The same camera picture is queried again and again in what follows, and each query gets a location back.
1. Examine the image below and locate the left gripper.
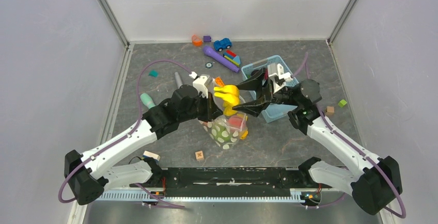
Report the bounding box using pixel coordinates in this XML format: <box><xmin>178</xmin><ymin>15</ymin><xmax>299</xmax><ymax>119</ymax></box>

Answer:
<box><xmin>179</xmin><ymin>91</ymin><xmax>224</xmax><ymax>123</ymax></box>

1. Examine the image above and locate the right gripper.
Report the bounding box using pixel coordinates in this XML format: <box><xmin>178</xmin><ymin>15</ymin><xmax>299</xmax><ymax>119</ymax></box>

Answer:
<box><xmin>232</xmin><ymin>67</ymin><xmax>300</xmax><ymax>117</ymax></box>

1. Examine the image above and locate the yellow banana bunch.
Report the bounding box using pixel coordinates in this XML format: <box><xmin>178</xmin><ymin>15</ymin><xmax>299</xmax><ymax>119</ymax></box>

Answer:
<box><xmin>214</xmin><ymin>85</ymin><xmax>240</xmax><ymax>116</ymax></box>

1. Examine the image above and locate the light blue plastic basket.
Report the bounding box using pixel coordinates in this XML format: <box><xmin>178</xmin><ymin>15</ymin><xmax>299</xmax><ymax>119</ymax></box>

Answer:
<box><xmin>241</xmin><ymin>55</ymin><xmax>297</xmax><ymax>123</ymax></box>

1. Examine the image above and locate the green cabbage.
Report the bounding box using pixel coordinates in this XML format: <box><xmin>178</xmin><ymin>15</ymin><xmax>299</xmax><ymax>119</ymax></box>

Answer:
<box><xmin>210</xmin><ymin>122</ymin><xmax>240</xmax><ymax>145</ymax></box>

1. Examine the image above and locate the clear dotted zip bag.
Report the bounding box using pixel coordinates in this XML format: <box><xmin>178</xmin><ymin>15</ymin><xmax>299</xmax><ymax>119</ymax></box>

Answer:
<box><xmin>198</xmin><ymin>96</ymin><xmax>248</xmax><ymax>150</ymax></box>

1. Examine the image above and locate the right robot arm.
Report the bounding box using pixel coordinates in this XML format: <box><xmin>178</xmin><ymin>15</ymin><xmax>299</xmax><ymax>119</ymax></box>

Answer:
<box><xmin>234</xmin><ymin>68</ymin><xmax>406</xmax><ymax>219</ymax></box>

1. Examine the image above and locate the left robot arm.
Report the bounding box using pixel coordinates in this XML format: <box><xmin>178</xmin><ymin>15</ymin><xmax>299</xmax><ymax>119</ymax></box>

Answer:
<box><xmin>64</xmin><ymin>85</ymin><xmax>223</xmax><ymax>205</ymax></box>

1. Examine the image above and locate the orange lego brick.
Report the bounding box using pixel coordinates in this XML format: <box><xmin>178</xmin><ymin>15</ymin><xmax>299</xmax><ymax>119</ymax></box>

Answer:
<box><xmin>214</xmin><ymin>77</ymin><xmax>225</xmax><ymax>87</ymax></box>

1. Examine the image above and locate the yellow oval block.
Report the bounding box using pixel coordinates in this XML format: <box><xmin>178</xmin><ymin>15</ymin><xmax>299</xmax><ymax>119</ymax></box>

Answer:
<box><xmin>240</xmin><ymin>130</ymin><xmax>248</xmax><ymax>140</ymax></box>

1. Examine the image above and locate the multicolour block stack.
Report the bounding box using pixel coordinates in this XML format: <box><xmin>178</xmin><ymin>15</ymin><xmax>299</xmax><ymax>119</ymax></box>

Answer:
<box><xmin>223</xmin><ymin>50</ymin><xmax>241</xmax><ymax>67</ymax></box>

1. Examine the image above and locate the teal toy microphone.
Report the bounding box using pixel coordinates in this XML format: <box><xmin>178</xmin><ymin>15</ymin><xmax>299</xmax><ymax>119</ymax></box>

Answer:
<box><xmin>140</xmin><ymin>93</ymin><xmax>156</xmax><ymax>109</ymax></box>

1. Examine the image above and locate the teal small block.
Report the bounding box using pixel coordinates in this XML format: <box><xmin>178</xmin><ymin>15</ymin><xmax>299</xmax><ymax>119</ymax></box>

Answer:
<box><xmin>148</xmin><ymin>70</ymin><xmax>158</xmax><ymax>77</ymax></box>

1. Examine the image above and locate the wooden cube with cross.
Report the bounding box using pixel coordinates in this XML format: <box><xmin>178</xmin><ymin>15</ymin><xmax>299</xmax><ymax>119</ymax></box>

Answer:
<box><xmin>195</xmin><ymin>151</ymin><xmax>205</xmax><ymax>161</ymax></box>

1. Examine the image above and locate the purple toy microphone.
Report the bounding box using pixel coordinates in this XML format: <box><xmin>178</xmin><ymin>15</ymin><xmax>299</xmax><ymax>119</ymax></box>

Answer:
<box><xmin>202</xmin><ymin>46</ymin><xmax>240</xmax><ymax>73</ymax></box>

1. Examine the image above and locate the blue toy car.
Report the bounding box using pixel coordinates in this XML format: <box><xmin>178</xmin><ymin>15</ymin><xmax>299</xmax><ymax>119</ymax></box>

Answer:
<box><xmin>213</xmin><ymin>38</ymin><xmax>232</xmax><ymax>52</ymax></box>

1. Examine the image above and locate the orange shape block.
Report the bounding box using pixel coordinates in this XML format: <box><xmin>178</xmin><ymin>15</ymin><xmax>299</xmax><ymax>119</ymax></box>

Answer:
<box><xmin>191</xmin><ymin>35</ymin><xmax>203</xmax><ymax>46</ymax></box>

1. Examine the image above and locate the white block with blue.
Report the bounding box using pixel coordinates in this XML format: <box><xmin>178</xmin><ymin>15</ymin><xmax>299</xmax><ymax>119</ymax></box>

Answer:
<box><xmin>143</xmin><ymin>151</ymin><xmax>161</xmax><ymax>162</ymax></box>

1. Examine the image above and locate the brown wooden cube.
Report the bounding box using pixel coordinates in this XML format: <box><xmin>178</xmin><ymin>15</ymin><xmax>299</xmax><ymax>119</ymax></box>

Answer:
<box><xmin>325</xmin><ymin>106</ymin><xmax>335</xmax><ymax>116</ymax></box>

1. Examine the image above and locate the green small cube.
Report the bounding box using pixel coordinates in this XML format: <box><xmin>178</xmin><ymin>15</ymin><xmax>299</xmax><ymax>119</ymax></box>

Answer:
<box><xmin>338</xmin><ymin>99</ymin><xmax>348</xmax><ymax>108</ymax></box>

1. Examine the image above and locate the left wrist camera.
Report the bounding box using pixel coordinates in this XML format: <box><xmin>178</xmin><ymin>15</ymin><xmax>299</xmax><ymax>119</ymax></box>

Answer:
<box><xmin>189</xmin><ymin>71</ymin><xmax>213</xmax><ymax>99</ymax></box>

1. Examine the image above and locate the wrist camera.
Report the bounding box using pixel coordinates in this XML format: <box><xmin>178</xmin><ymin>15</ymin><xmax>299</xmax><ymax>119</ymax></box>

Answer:
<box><xmin>189</xmin><ymin>71</ymin><xmax>213</xmax><ymax>99</ymax></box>
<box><xmin>267</xmin><ymin>63</ymin><xmax>294</xmax><ymax>88</ymax></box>

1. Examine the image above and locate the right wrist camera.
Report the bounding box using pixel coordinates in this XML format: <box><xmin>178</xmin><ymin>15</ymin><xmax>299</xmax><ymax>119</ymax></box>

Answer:
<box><xmin>267</xmin><ymin>63</ymin><xmax>294</xmax><ymax>88</ymax></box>

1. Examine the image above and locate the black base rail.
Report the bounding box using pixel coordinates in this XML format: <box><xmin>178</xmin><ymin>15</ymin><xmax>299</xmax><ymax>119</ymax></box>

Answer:
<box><xmin>142</xmin><ymin>167</ymin><xmax>329</xmax><ymax>197</ymax></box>

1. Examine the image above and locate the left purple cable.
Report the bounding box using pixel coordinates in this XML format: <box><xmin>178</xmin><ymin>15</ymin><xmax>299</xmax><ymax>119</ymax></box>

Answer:
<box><xmin>58</xmin><ymin>60</ymin><xmax>193</xmax><ymax>204</ymax></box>

